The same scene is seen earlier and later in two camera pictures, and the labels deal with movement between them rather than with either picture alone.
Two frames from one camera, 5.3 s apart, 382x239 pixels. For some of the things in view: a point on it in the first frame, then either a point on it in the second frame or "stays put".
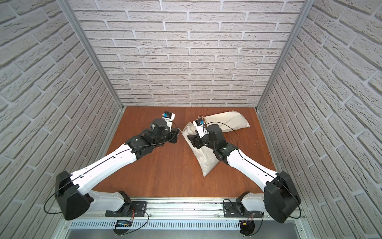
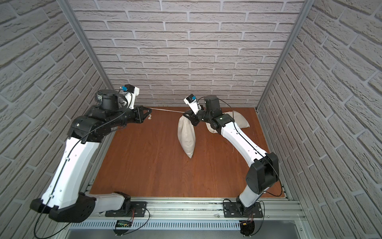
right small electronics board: (247, 227) stays put
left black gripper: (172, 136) → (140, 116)
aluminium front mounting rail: (181, 208) stays put
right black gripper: (192, 140) → (187, 115)
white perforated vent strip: (156, 225) stays put
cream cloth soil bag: (205, 155) → (186, 135)
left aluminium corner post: (93, 51) stays put
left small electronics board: (122, 226) stays put
